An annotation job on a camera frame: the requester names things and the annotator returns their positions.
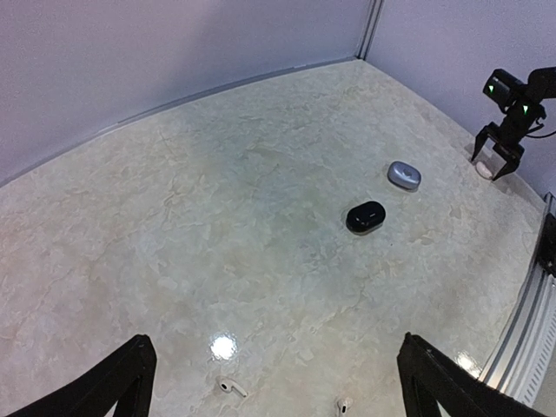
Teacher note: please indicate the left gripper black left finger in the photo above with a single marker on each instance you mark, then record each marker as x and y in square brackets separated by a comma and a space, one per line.
[122, 382]

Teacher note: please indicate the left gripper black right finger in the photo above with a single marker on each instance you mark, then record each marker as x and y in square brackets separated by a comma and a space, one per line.
[431, 382]

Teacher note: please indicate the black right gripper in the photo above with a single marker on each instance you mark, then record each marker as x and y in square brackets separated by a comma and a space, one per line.
[507, 145]

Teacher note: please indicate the pink round charging case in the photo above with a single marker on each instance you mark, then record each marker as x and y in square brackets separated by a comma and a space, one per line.
[483, 171]

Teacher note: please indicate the blue-grey oval charging case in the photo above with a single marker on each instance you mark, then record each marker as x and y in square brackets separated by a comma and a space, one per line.
[404, 176]

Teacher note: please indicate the black earbud charging case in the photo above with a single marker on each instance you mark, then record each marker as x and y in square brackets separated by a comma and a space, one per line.
[365, 218]

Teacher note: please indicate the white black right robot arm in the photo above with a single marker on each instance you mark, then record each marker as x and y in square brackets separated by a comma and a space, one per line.
[520, 103]

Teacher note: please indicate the white stem earbud lower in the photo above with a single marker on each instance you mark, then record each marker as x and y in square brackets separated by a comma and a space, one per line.
[343, 405]

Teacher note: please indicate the white stem earbud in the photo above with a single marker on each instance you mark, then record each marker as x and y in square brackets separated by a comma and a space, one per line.
[228, 386]
[343, 405]

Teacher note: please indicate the white stem earbud upper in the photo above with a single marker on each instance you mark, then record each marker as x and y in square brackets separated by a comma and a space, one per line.
[228, 386]

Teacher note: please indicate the aluminium front rail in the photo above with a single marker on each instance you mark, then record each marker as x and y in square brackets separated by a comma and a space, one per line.
[520, 359]

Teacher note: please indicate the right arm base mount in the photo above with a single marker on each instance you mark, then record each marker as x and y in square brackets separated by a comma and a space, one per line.
[547, 245]

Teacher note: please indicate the aluminium right corner post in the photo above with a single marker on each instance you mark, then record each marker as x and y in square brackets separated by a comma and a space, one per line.
[369, 28]

